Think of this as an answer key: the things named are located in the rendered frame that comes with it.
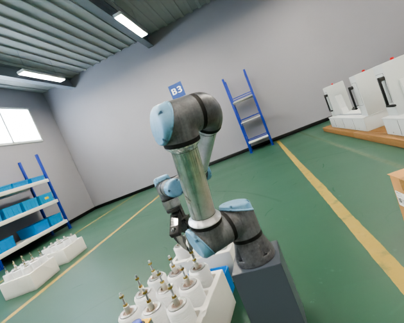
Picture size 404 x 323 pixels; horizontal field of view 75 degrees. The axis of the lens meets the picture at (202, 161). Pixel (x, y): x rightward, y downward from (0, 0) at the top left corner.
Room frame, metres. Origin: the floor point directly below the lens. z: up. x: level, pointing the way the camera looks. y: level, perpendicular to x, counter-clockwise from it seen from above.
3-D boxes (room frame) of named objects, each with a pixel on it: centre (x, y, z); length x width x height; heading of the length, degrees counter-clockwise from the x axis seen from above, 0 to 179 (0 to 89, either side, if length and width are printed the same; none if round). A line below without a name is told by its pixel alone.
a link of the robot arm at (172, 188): (1.10, 0.14, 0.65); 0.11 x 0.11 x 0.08; 25
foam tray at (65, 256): (3.45, 2.16, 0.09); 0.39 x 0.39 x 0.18; 79
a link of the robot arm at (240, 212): (0.96, -0.04, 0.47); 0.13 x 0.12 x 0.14; 115
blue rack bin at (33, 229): (5.73, 3.96, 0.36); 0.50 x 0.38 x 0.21; 75
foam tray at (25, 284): (2.88, 2.25, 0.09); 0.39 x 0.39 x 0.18; 83
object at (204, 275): (1.17, 0.20, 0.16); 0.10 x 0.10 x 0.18
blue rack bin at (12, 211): (5.32, 4.09, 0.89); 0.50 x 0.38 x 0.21; 75
